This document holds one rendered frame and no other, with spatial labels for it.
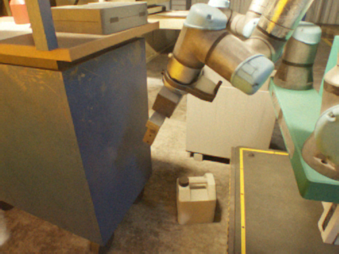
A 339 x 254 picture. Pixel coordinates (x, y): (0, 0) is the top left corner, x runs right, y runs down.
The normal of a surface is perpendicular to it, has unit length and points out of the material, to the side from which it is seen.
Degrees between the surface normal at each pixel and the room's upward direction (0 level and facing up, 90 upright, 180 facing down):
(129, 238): 0
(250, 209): 0
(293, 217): 0
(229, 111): 90
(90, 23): 90
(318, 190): 90
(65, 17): 90
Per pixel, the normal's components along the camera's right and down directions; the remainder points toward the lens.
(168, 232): 0.00, -0.87
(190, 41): -0.61, 0.39
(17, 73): -0.37, 0.46
